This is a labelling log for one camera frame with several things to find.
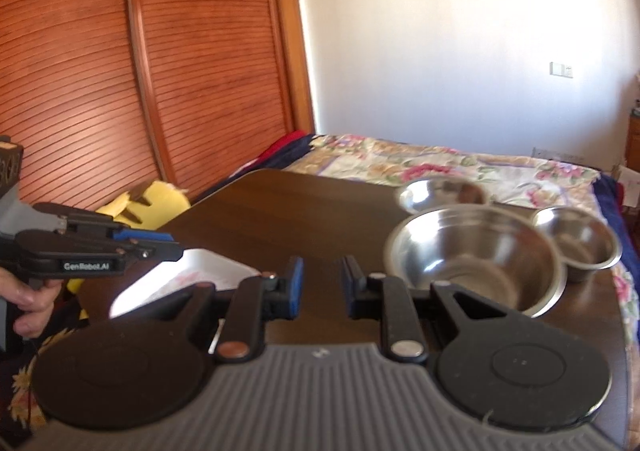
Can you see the person's left hand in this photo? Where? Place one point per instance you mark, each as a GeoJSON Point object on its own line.
{"type": "Point", "coordinates": [32, 303]}

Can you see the small steel bowl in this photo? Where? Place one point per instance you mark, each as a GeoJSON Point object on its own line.
{"type": "Point", "coordinates": [580, 241]}

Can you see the medium steel bowl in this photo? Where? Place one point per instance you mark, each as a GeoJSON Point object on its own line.
{"type": "Point", "coordinates": [440, 193]}

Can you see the white wall socket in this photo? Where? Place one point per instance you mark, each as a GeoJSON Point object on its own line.
{"type": "Point", "coordinates": [561, 69]}

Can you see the wooden louvered wardrobe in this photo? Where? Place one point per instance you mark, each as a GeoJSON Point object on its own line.
{"type": "Point", "coordinates": [150, 56]}

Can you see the navy cloth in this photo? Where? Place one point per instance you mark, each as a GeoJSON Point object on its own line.
{"type": "Point", "coordinates": [260, 166]}

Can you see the wooden cabinet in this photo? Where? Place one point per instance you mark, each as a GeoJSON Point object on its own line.
{"type": "Point", "coordinates": [634, 141]}

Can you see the large steel bowl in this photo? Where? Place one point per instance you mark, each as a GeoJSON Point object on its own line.
{"type": "Point", "coordinates": [475, 256]}

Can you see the floral bed blanket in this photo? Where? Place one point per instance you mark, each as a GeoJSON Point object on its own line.
{"type": "Point", "coordinates": [400, 156]}

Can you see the yellow plush toy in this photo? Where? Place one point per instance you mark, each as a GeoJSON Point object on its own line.
{"type": "Point", "coordinates": [155, 203]}

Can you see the white paper box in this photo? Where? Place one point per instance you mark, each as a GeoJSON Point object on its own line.
{"type": "Point", "coordinates": [627, 188]}

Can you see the white floral square plate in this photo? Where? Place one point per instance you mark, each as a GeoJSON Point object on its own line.
{"type": "Point", "coordinates": [200, 271]}

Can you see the red cloth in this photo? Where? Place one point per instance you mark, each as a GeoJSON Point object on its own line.
{"type": "Point", "coordinates": [285, 141]}

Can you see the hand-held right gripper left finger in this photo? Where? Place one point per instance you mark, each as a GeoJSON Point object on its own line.
{"type": "Point", "coordinates": [296, 281]}

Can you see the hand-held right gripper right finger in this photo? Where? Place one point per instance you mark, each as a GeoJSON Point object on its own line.
{"type": "Point", "coordinates": [350, 281]}

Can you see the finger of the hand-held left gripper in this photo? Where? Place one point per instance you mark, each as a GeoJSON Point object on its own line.
{"type": "Point", "coordinates": [155, 251]}
{"type": "Point", "coordinates": [145, 236]}

